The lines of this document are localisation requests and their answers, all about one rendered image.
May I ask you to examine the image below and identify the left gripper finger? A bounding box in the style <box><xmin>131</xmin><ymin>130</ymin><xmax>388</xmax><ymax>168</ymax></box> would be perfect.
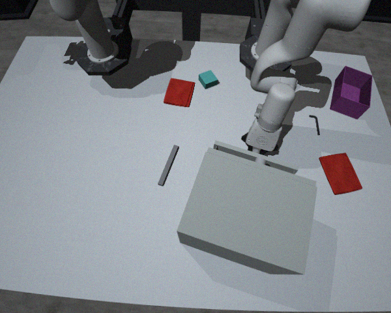
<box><xmin>241</xmin><ymin>133</ymin><xmax>253</xmax><ymax>151</ymax></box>
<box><xmin>260</xmin><ymin>144</ymin><xmax>278</xmax><ymax>155</ymax></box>

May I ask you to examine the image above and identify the purple open-top box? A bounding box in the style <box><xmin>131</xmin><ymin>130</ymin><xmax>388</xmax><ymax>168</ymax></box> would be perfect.
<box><xmin>330</xmin><ymin>66</ymin><xmax>373</xmax><ymax>119</ymax></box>

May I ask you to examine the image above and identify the grey flat bar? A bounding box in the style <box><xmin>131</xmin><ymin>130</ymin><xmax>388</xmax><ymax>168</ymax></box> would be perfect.
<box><xmin>158</xmin><ymin>145</ymin><xmax>179</xmax><ymax>186</ymax></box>

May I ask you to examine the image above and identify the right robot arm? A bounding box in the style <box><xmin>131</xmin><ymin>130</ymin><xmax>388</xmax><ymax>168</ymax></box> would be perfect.
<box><xmin>50</xmin><ymin>0</ymin><xmax>119</xmax><ymax>64</ymax></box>

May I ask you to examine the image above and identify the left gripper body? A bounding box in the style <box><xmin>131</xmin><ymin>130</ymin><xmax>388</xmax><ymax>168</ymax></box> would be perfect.
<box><xmin>246</xmin><ymin>118</ymin><xmax>282</xmax><ymax>151</ymax></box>

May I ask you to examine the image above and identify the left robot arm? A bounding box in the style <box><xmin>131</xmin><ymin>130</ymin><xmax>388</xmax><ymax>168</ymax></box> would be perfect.
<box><xmin>250</xmin><ymin>0</ymin><xmax>371</xmax><ymax>130</ymax></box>

